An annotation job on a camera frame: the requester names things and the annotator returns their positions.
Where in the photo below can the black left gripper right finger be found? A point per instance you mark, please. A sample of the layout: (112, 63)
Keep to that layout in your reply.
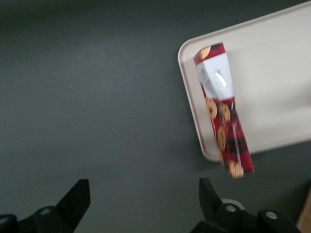
(210, 200)

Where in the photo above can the red cookie box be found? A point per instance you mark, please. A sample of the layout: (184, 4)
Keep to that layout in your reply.
(218, 80)

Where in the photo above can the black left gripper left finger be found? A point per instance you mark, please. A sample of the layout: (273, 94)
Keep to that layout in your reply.
(75, 201)

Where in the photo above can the white rectangular tray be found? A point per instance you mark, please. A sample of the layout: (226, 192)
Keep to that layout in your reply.
(267, 85)

